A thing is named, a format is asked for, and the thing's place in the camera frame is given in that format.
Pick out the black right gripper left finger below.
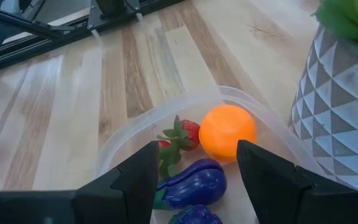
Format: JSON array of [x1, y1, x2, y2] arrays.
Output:
[[0, 140, 161, 224]]

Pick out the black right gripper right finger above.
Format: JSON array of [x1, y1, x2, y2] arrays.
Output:
[[236, 139, 358, 224]]

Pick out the red toy strawberry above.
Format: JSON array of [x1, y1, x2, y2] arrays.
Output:
[[157, 139, 183, 179], [156, 114, 201, 152]]

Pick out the orange toy fruit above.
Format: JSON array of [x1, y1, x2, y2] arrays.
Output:
[[198, 104, 258, 164]]

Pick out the dark blue toy eggplant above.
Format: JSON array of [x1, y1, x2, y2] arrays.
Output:
[[152, 158, 228, 211]]

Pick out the blue toy grapes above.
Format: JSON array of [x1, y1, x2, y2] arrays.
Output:
[[167, 203, 224, 224]]

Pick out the clear plastic tupperware container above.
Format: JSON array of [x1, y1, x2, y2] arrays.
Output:
[[99, 85, 323, 224]]

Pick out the white grey patterned plant pot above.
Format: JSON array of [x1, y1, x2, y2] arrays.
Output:
[[290, 22, 358, 192]]

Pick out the green succulent plant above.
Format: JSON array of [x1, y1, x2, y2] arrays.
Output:
[[314, 0, 358, 50]]

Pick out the black aluminium table frame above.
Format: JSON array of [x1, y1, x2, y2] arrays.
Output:
[[0, 0, 186, 77]]

